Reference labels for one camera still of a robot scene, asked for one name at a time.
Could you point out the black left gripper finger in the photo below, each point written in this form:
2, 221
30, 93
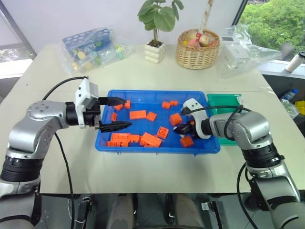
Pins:
114, 101
116, 126

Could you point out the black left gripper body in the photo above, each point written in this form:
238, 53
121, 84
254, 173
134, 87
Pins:
91, 115

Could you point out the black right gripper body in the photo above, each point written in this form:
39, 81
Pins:
195, 131

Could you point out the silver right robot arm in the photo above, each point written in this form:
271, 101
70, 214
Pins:
250, 128

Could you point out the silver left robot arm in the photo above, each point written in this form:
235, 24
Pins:
35, 119

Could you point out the blue plastic bin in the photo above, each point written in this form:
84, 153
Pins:
143, 126

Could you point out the green plastic bin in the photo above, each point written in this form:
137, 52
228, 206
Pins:
222, 101

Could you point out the small orange plastic block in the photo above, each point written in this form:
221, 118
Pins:
128, 104
118, 107
114, 117
151, 116
166, 105
174, 103
134, 138

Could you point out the orange cube block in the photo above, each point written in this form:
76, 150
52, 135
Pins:
175, 118
186, 142

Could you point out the long orange ridged block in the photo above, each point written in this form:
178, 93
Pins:
120, 136
116, 143

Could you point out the orange square recessed block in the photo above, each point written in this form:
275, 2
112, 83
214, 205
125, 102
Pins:
163, 132

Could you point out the flat orange rectangular block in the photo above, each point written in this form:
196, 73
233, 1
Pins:
137, 114

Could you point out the large orange rectangular block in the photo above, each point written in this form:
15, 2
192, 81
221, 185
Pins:
150, 140

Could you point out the clear bag with coloured parts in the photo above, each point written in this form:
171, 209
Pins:
95, 57

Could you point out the green plant in white pot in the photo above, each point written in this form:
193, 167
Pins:
155, 52

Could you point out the blue tube rack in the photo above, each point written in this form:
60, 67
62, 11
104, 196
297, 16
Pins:
83, 39

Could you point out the woven wicker basket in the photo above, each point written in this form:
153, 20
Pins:
196, 56

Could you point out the white box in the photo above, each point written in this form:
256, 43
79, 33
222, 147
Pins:
236, 56

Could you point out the wrapped toy fruits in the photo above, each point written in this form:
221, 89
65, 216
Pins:
202, 39

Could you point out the clear plastic bag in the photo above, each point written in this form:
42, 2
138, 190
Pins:
257, 55

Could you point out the plastic water bottle blue cap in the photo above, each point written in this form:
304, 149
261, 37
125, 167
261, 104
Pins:
289, 94

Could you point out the yellow object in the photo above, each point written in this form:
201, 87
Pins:
300, 106

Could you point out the white cylinder with black cap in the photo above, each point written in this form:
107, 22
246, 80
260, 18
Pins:
295, 62

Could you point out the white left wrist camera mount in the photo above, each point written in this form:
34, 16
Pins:
82, 95

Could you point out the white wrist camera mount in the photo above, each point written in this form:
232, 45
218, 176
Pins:
82, 95
193, 106

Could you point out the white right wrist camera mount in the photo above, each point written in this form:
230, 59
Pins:
193, 106

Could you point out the black metal bracket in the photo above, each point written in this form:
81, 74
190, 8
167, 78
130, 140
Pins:
212, 210
84, 207

